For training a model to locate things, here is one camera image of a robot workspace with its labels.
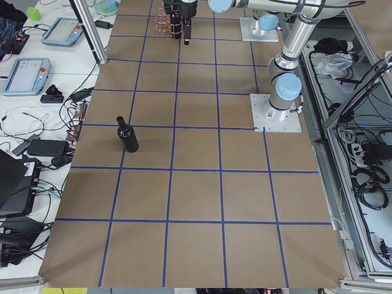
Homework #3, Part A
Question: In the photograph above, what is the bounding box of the copper wire wine basket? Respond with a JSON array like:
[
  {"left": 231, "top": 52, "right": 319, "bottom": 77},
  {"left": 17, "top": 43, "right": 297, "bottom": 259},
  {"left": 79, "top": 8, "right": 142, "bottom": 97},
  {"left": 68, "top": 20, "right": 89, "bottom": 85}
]
[{"left": 154, "top": 4, "right": 175, "bottom": 39}]

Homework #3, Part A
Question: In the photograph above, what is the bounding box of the blue teach pendant far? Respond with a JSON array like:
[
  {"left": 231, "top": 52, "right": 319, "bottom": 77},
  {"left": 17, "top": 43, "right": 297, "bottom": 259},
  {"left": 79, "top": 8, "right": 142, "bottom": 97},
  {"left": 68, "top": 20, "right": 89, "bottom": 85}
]
[{"left": 41, "top": 17, "right": 83, "bottom": 47}]

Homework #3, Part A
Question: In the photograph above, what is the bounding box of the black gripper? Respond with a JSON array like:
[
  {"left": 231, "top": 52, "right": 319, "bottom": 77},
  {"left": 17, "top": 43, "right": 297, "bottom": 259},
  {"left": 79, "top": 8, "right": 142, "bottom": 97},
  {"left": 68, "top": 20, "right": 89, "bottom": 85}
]
[{"left": 163, "top": 0, "right": 198, "bottom": 45}]

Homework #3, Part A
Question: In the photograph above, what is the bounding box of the green glass plate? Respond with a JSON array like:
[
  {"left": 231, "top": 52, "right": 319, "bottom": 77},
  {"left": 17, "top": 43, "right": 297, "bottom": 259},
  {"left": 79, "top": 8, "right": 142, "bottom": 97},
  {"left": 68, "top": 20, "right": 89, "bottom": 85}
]
[{"left": 94, "top": 0, "right": 120, "bottom": 17}]

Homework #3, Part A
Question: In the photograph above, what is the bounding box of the dark wine bottle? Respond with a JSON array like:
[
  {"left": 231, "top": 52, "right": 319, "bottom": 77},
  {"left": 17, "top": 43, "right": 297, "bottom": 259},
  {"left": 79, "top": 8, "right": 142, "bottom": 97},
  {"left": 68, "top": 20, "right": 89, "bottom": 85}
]
[{"left": 116, "top": 116, "right": 139, "bottom": 153}]

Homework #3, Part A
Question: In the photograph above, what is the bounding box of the blue foam block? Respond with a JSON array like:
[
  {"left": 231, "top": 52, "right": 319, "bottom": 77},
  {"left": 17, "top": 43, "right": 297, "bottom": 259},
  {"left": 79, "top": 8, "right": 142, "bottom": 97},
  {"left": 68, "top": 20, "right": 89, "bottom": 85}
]
[{"left": 105, "top": 0, "right": 118, "bottom": 12}]

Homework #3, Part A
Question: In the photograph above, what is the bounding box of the black power adapter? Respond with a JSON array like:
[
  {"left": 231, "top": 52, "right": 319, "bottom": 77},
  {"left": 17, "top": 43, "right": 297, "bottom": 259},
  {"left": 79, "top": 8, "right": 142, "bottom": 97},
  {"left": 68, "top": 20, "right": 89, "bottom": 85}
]
[{"left": 94, "top": 20, "right": 113, "bottom": 29}]

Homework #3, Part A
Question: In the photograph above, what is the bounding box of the black laptop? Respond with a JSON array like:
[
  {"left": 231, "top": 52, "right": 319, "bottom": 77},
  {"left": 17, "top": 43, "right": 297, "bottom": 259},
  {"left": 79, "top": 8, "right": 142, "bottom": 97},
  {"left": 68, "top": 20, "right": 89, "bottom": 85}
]
[{"left": 1, "top": 151, "right": 41, "bottom": 218}]

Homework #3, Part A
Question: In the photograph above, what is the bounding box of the blue teach pendant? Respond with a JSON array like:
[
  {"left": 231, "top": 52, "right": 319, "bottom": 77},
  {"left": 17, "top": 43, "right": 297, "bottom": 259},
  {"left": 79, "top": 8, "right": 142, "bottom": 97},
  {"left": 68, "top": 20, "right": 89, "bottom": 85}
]
[
  {"left": 2, "top": 58, "right": 51, "bottom": 96},
  {"left": 41, "top": 17, "right": 83, "bottom": 47}
]

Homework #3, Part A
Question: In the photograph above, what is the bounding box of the aluminium frame post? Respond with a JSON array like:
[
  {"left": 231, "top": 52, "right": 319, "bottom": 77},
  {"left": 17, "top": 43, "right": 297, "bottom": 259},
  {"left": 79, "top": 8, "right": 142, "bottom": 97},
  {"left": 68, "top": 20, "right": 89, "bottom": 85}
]
[{"left": 69, "top": 0, "right": 107, "bottom": 66}]

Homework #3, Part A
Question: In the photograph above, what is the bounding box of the dark basket bottle near handle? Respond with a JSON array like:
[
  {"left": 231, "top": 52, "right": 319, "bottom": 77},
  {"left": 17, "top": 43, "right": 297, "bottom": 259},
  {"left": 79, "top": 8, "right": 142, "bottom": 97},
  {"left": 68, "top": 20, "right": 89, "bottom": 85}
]
[{"left": 170, "top": 10, "right": 182, "bottom": 39}]

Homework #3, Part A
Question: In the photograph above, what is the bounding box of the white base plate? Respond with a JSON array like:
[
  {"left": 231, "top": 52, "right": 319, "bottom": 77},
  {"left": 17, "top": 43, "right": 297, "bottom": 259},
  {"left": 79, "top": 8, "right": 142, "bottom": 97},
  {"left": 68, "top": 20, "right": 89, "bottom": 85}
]
[
  {"left": 239, "top": 15, "right": 279, "bottom": 42},
  {"left": 250, "top": 94, "right": 301, "bottom": 133}
]

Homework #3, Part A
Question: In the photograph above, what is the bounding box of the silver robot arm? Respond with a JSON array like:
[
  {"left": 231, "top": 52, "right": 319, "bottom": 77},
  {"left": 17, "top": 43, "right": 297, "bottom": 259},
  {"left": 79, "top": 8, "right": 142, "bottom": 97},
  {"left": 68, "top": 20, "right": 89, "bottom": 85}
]
[
  {"left": 163, "top": 1, "right": 279, "bottom": 45},
  {"left": 208, "top": 0, "right": 366, "bottom": 123}
]

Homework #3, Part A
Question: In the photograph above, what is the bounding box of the blue teach pendant near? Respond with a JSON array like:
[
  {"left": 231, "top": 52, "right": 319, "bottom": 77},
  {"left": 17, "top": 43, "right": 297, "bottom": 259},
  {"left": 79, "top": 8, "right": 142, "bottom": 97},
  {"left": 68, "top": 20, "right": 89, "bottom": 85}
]
[{"left": 2, "top": 58, "right": 51, "bottom": 96}]

